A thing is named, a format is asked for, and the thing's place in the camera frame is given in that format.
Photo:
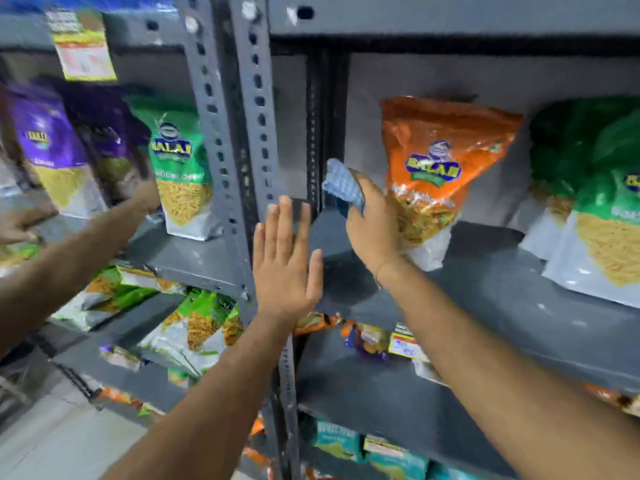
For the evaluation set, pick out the person's left little finger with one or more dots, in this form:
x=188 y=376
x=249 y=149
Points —
x=258 y=242

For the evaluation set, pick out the blue checked cleaning cloth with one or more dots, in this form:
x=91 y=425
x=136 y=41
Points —
x=342 y=184

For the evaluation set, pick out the person's left forearm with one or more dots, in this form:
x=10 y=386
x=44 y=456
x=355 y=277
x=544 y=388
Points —
x=210 y=404

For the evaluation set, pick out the person's right forearm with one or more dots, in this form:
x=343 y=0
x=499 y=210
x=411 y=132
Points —
x=500 y=384

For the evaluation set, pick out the person's left hand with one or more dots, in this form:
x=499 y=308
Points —
x=282 y=274

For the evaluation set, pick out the person's right hand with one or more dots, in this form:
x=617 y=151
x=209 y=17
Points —
x=375 y=229

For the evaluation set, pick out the green white lying snack packet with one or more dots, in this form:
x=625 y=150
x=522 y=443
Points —
x=195 y=329
x=110 y=294

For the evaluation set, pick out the person's left thumb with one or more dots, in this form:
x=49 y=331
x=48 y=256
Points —
x=316 y=274

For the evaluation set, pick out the purple orange snack packet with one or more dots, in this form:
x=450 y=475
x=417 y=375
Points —
x=367 y=340

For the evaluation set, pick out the small purple snack packet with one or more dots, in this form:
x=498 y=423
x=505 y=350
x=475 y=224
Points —
x=120 y=357

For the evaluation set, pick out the teal snack packet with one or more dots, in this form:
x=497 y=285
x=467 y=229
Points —
x=395 y=459
x=337 y=439

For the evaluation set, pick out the grey metal shelving rack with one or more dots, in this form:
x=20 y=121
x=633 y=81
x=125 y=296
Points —
x=450 y=24
x=215 y=94

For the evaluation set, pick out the person's right fingers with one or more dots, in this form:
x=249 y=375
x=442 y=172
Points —
x=369 y=192

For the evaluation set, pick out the person's left middle finger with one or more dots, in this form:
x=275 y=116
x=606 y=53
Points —
x=286 y=222

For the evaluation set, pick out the another person's forearm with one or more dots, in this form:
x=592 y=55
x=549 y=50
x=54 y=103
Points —
x=60 y=274

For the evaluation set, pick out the yellow hanging price label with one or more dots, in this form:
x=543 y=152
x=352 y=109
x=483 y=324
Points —
x=82 y=44

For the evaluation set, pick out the small orange snack packet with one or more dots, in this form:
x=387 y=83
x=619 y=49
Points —
x=612 y=398
x=316 y=323
x=120 y=397

